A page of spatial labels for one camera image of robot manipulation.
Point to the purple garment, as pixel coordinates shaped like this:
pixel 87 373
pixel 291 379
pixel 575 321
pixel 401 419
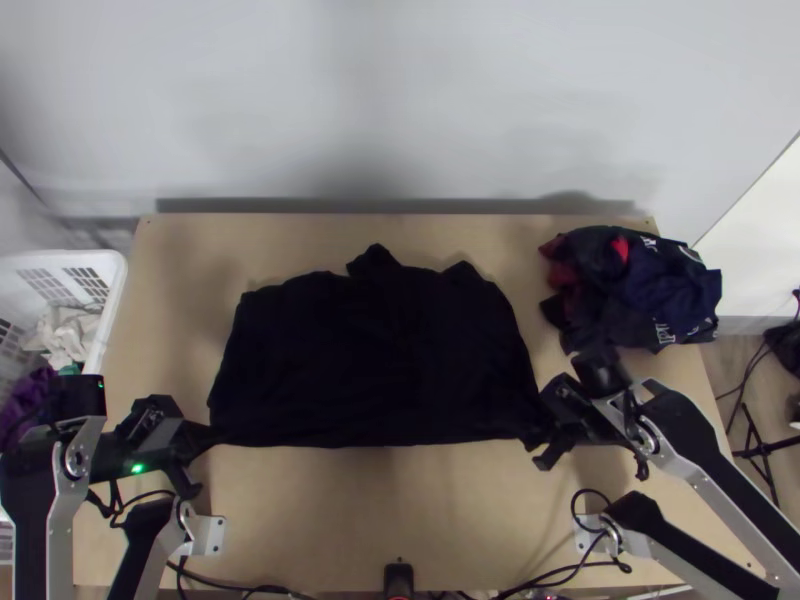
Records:
pixel 28 390

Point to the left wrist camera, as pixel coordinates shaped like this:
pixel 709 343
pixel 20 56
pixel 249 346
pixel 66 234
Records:
pixel 153 412

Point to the black t-shirt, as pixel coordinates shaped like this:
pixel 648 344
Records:
pixel 375 350

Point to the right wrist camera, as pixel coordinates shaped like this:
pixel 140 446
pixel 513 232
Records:
pixel 565 394

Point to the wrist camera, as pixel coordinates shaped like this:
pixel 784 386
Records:
pixel 565 394
pixel 153 412

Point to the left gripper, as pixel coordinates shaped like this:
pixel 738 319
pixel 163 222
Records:
pixel 178 447

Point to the white garment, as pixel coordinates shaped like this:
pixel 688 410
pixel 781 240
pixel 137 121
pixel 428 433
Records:
pixel 62 337

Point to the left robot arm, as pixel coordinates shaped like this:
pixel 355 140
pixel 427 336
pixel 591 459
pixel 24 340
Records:
pixel 62 500

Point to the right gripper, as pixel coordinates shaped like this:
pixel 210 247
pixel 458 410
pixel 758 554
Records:
pixel 581 428

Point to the white laundry basket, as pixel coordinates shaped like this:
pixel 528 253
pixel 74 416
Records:
pixel 62 262

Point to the heap of dark clothes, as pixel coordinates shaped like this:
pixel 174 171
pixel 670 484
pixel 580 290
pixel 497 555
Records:
pixel 656 287

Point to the black tripod stand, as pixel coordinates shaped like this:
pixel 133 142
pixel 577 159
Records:
pixel 753 437

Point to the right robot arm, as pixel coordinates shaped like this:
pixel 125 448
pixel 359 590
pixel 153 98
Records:
pixel 687 412

